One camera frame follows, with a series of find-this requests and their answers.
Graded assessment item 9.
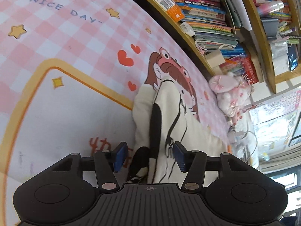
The wooden bookshelf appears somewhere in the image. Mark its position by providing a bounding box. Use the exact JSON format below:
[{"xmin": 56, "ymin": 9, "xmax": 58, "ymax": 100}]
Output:
[{"xmin": 134, "ymin": 0, "xmax": 300, "ymax": 94}]

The row of colourful books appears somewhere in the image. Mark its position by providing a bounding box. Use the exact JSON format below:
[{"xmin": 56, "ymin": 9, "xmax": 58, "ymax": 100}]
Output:
[{"xmin": 173, "ymin": 0, "xmax": 258, "ymax": 84}]

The lying white orange box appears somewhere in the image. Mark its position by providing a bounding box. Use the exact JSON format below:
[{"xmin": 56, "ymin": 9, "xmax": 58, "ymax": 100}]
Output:
[{"xmin": 154, "ymin": 0, "xmax": 185, "ymax": 22}]

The pink checkered table cloth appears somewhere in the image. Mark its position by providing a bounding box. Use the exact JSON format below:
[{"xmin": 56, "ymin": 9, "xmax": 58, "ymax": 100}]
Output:
[{"xmin": 1, "ymin": 0, "xmax": 229, "ymax": 225}]

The white cable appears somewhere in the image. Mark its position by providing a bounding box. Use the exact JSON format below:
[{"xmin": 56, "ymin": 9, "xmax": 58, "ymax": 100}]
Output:
[{"xmin": 227, "ymin": 122, "xmax": 259, "ymax": 163}]

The small cardboard box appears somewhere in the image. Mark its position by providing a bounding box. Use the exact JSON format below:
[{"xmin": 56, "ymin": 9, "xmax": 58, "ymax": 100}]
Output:
[{"xmin": 205, "ymin": 50, "xmax": 225, "ymax": 68}]

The pink plush toy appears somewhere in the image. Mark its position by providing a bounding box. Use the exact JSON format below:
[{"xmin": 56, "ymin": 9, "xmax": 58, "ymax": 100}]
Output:
[{"xmin": 209, "ymin": 72, "xmax": 252, "ymax": 125}]

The cream printed garment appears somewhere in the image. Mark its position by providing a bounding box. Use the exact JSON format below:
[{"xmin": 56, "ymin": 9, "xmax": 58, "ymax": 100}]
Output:
[{"xmin": 127, "ymin": 77, "xmax": 227, "ymax": 185}]

